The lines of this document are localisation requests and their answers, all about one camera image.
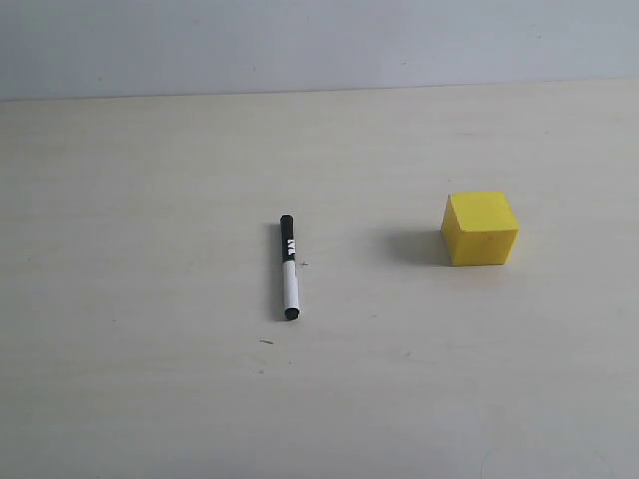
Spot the black and white marker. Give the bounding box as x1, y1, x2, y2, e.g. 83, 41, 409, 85
280, 214, 300, 321

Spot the yellow foam cube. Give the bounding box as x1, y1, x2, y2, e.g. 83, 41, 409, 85
441, 192, 519, 267

